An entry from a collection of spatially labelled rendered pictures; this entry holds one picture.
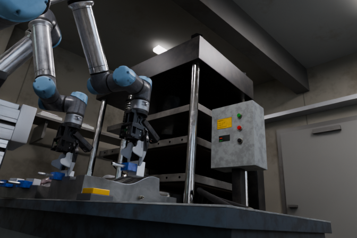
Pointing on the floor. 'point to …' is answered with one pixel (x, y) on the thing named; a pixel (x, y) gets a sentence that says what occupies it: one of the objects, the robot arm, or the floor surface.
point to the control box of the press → (238, 143)
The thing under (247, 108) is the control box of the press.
